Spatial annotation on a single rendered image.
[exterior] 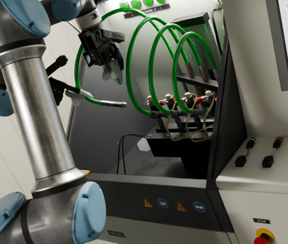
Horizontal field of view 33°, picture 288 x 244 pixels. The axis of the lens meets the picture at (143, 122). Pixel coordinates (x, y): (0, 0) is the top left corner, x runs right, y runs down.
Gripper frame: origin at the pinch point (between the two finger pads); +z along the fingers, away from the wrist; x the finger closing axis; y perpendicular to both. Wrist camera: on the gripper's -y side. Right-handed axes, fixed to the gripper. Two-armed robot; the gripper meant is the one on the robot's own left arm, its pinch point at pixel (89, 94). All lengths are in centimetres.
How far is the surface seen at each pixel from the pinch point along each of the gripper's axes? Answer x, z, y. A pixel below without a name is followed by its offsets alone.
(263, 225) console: 45, 51, 17
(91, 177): -2.6, 10.5, 27.1
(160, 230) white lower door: 12, 36, 34
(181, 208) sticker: 25.2, 35.5, 23.1
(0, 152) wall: -186, -28, 61
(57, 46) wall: -225, -16, -26
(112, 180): 6.5, 16.0, 24.4
